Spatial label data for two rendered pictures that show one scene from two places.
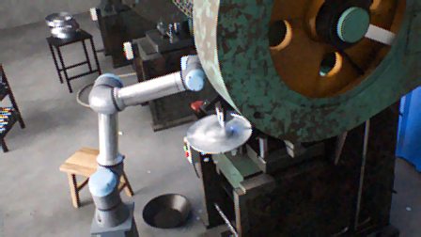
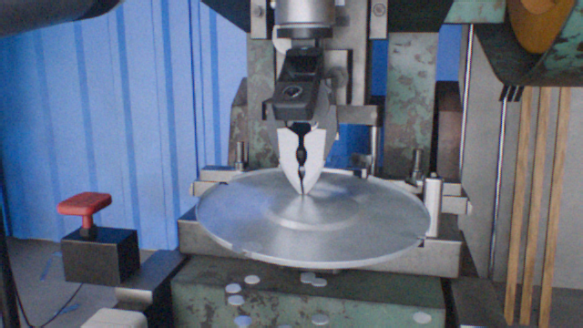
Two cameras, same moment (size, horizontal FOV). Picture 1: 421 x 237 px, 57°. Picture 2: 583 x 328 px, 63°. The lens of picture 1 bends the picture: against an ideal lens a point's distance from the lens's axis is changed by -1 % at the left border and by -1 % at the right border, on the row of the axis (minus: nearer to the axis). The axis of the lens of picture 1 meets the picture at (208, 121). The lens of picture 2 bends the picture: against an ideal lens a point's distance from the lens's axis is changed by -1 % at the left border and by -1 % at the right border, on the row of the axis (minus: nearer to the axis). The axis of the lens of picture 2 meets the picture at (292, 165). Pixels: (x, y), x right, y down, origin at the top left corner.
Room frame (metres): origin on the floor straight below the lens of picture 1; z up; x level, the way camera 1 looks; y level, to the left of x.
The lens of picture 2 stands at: (1.21, 0.47, 0.98)
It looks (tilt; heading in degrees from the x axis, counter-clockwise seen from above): 14 degrees down; 300
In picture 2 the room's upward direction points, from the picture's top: straight up
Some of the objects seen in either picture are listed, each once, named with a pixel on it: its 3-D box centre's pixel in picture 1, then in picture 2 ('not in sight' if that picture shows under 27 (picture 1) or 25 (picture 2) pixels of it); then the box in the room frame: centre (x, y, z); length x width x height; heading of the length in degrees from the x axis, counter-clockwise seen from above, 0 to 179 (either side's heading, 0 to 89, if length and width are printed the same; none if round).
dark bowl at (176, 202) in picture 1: (167, 213); not in sight; (1.82, 0.32, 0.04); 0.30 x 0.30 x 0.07
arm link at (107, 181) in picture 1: (104, 187); not in sight; (1.40, 0.50, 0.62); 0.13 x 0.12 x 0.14; 179
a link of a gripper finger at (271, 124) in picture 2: not in sight; (285, 125); (1.53, -0.05, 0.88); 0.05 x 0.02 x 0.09; 19
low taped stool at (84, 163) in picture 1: (98, 181); not in sight; (2.06, 0.76, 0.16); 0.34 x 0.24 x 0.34; 63
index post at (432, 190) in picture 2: (263, 146); (431, 203); (1.37, -0.22, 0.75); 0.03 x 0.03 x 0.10; 19
